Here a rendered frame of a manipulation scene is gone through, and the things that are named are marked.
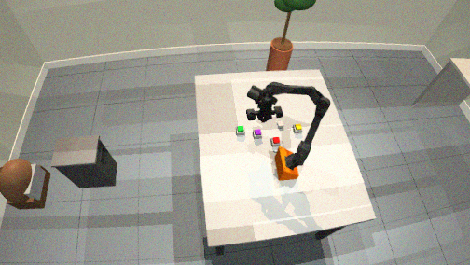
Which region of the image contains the red button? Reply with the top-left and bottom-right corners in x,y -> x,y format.
270,137 -> 282,147

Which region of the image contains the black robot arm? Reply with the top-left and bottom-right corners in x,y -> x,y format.
247,82 -> 331,170

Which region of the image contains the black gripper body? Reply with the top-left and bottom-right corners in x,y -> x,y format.
246,105 -> 283,120

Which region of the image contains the purple button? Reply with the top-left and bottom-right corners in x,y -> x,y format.
253,129 -> 263,139

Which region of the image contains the green button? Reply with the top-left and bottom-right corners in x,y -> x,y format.
236,126 -> 245,135

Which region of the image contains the yellow button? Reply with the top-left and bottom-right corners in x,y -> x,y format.
293,124 -> 303,133

